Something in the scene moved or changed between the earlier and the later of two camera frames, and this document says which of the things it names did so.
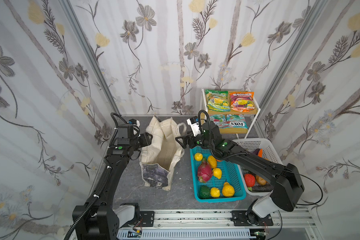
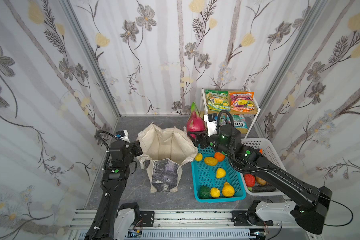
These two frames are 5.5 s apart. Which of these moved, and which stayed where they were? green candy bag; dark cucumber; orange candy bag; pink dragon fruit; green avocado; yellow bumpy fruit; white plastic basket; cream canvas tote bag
Moved: cream canvas tote bag; pink dragon fruit
Stayed: white plastic basket; green candy bag; yellow bumpy fruit; orange candy bag; dark cucumber; green avocado
